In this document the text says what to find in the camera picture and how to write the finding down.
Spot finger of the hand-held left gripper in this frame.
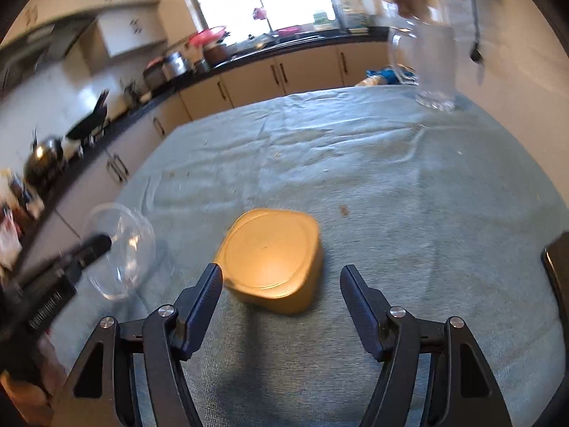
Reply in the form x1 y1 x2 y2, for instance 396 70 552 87
55 233 113 281

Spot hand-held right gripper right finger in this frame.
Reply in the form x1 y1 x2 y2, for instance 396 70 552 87
340 264 516 427

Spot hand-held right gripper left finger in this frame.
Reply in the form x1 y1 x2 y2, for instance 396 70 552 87
51 263 224 427

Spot clear plastic container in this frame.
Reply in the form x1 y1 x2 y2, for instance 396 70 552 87
84 202 156 301

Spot yellow container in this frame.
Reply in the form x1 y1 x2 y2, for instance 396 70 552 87
213 207 324 316

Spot white plastic bag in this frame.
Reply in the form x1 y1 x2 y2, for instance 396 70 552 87
0 213 23 268

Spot steel pot with lid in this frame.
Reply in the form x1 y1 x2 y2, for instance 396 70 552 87
23 131 67 188

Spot blue-grey tablecloth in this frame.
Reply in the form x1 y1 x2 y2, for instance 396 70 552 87
44 84 569 427

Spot black wok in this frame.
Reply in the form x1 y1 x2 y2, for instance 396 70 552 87
66 90 110 141

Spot rice cooker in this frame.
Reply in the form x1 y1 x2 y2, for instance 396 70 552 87
143 51 188 90

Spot black phone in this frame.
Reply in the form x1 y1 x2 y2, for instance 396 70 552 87
540 233 569 321

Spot range hood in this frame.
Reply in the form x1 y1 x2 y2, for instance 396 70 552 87
0 15 96 94

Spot brown pot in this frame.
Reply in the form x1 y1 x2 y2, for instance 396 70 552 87
203 42 228 65

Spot blue bag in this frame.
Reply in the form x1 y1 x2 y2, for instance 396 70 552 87
356 67 416 87

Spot pink basin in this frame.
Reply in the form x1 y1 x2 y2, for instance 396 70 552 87
187 27 227 47

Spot cream base cabinets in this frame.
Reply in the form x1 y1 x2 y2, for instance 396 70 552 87
18 42 396 268

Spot glass pitcher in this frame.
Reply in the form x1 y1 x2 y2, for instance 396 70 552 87
387 20 459 113

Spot black kitchen countertop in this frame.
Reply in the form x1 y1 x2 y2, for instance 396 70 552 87
22 31 394 236

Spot cream wall cabinets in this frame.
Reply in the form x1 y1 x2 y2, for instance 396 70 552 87
0 0 165 58

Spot black cable with plug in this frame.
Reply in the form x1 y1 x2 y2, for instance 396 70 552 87
462 0 487 65

